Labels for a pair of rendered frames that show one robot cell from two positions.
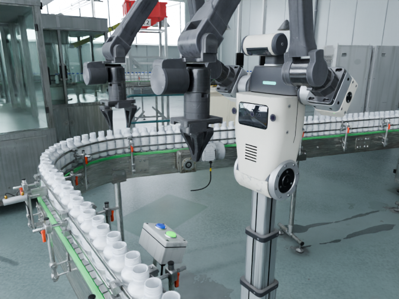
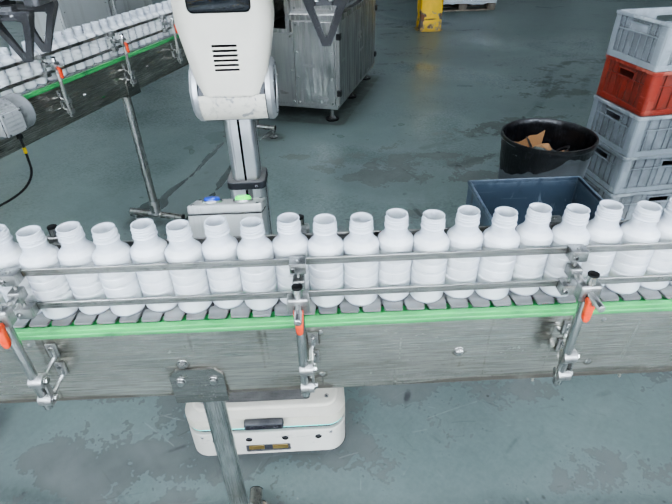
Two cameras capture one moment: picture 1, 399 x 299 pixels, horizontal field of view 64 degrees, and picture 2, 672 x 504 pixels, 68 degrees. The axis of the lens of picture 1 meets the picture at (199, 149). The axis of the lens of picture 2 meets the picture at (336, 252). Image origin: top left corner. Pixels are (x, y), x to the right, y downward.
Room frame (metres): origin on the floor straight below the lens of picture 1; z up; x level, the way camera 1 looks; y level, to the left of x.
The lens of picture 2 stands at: (0.20, 0.68, 1.57)
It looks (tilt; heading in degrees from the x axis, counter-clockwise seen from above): 35 degrees down; 305
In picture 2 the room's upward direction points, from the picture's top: 2 degrees counter-clockwise
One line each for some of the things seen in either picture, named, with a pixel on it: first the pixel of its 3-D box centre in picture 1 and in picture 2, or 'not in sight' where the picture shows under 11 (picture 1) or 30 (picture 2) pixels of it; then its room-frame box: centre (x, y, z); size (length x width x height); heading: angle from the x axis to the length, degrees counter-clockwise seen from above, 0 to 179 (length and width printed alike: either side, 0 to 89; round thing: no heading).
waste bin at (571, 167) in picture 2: not in sight; (535, 191); (0.67, -1.83, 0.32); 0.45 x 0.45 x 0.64
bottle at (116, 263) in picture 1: (121, 273); (257, 263); (0.70, 0.20, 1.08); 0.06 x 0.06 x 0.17
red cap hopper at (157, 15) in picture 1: (146, 69); not in sight; (7.48, 1.21, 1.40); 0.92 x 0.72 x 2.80; 109
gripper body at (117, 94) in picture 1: (117, 94); not in sight; (1.06, 0.27, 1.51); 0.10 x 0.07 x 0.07; 127
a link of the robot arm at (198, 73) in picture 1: (195, 80); not in sight; (0.69, 0.01, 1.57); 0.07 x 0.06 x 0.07; 128
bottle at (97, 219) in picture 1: (100, 242); (153, 265); (0.85, 0.30, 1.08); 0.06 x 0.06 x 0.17
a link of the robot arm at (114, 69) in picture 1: (114, 75); not in sight; (1.05, 0.28, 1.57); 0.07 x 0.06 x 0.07; 127
